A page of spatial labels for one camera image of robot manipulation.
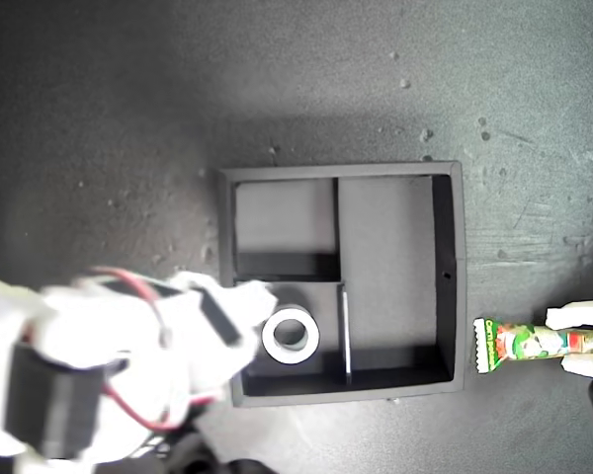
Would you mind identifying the red wire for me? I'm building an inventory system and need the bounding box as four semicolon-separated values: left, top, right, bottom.
102;383;180;432
86;266;179;347

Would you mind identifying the white tape roll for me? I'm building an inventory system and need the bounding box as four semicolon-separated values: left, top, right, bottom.
261;306;320;366

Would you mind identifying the green printed snack bar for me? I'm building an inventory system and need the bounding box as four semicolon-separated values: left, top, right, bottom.
472;317;593;375

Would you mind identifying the black tray with wells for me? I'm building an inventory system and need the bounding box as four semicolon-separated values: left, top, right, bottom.
215;160;469;409

